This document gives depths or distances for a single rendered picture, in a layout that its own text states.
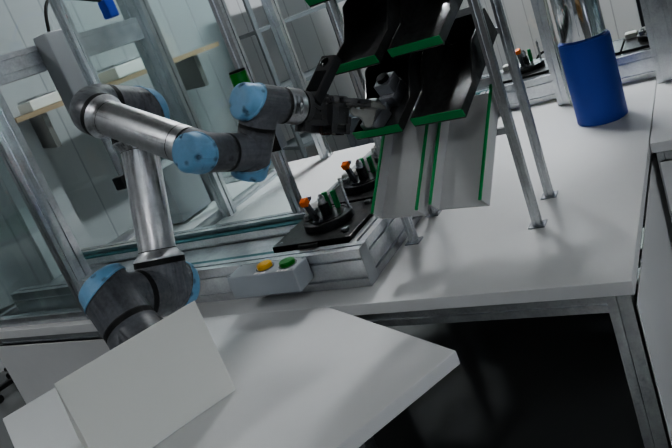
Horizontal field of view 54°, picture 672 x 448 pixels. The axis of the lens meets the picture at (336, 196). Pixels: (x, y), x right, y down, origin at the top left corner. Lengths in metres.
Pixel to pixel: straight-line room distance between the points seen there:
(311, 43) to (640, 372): 4.69
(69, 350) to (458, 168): 1.42
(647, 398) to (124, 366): 1.01
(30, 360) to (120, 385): 1.26
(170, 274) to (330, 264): 0.38
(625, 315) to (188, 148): 0.87
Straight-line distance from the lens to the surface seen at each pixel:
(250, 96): 1.29
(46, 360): 2.50
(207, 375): 1.39
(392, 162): 1.65
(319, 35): 5.82
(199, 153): 1.21
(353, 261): 1.59
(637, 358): 1.45
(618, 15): 5.66
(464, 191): 1.52
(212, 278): 1.85
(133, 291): 1.47
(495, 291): 1.41
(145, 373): 1.34
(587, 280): 1.37
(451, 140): 1.60
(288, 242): 1.75
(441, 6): 1.55
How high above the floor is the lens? 1.52
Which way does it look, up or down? 16 degrees down
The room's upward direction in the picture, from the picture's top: 21 degrees counter-clockwise
